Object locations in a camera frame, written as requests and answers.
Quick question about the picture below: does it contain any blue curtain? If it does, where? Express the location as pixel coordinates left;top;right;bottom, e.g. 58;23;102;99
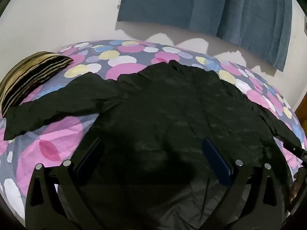
117;0;293;72

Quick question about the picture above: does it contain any wooden door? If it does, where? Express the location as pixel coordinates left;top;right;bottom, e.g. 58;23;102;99
295;96;307;135

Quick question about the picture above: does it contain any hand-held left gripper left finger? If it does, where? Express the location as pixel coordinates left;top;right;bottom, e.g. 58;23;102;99
25;137;103;230

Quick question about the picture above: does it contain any striped brown pillow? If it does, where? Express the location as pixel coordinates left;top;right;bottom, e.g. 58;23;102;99
0;51;74;118

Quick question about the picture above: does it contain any black puffer jacket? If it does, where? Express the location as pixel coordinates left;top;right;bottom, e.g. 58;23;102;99
3;60;304;230

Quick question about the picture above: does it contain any polka-dot bed sheet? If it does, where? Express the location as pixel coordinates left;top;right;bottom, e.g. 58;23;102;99
0;39;307;221

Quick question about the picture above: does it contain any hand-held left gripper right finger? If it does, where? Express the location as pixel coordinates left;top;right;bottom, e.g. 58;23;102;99
202;138;286;230

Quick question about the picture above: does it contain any person's right hand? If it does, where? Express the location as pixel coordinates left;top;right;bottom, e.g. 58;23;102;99
289;171;301;204

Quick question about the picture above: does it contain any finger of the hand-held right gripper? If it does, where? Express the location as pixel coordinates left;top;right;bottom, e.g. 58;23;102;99
291;146;307;168

